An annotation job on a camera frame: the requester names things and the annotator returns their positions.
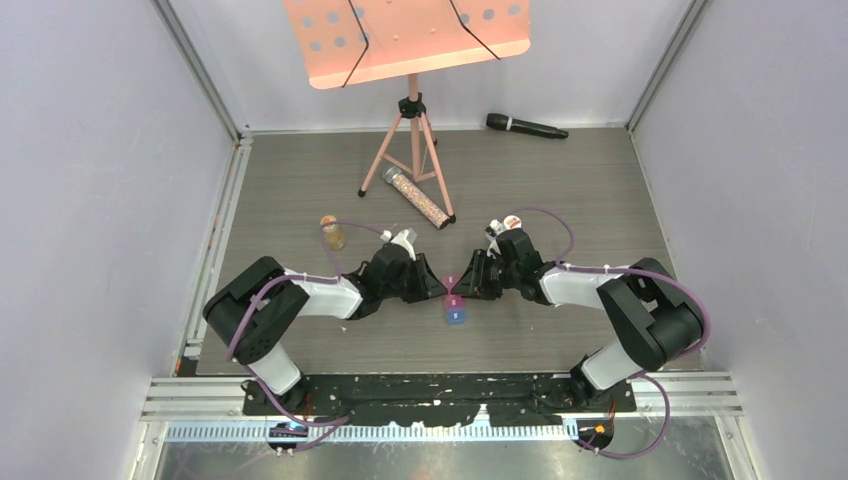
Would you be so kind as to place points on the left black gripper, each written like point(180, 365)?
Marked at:
point(427, 285)

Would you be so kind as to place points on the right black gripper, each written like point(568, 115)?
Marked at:
point(474, 283)

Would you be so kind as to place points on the pink blue weekly pill organizer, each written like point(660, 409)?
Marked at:
point(455, 310)

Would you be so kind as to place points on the small amber pill bottle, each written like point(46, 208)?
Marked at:
point(332, 233)

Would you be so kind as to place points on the white vitamin pill bottle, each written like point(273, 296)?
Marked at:
point(511, 222)

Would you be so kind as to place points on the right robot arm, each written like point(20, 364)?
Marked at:
point(654, 318)

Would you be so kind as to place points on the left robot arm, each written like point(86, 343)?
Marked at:
point(253, 311)

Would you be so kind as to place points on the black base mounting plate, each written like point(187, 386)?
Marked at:
point(439, 400)

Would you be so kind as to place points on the black microphone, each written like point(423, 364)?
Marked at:
point(502, 122)

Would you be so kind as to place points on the pink music stand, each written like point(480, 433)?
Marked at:
point(347, 43)

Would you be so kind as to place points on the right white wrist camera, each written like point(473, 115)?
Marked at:
point(492, 231)

